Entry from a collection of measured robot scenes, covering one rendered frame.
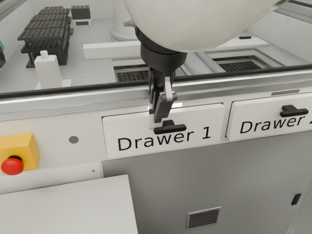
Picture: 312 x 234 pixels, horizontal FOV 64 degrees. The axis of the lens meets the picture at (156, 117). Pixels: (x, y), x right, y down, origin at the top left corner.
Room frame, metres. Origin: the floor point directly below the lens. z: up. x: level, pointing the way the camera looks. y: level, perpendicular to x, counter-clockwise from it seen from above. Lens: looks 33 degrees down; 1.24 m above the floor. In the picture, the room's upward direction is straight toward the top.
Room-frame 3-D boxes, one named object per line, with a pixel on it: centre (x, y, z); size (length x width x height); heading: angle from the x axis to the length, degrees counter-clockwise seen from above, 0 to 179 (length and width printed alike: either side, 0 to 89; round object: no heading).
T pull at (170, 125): (0.46, -0.03, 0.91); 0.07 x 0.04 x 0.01; 102
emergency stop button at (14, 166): (0.37, 0.29, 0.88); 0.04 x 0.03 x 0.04; 102
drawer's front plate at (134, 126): (0.49, -0.02, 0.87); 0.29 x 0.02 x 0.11; 102
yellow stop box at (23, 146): (0.40, 0.30, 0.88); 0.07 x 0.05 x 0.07; 102
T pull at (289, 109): (0.53, -0.34, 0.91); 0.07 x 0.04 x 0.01; 102
